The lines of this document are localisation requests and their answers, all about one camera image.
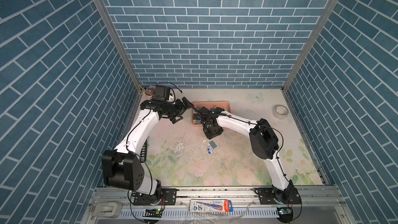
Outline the pink storage tray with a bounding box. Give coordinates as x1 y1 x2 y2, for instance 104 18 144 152
191 101 232 127

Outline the small blue white eraser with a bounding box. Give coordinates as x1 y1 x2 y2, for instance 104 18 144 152
207 146 213 155

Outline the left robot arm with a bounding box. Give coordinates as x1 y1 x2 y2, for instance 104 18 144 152
102 85 194 201

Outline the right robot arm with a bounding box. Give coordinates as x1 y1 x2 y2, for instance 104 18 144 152
194 107 293 191

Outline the pink metal pencil bucket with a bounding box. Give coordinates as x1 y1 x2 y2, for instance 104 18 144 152
144 86 155 96

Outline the black calculator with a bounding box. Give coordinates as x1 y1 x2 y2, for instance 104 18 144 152
140 141 148 163

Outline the tape roll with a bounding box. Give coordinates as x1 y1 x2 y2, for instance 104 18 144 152
273 105 289 120

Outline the red blue pen package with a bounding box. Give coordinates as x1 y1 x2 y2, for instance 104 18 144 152
189 199 234 213

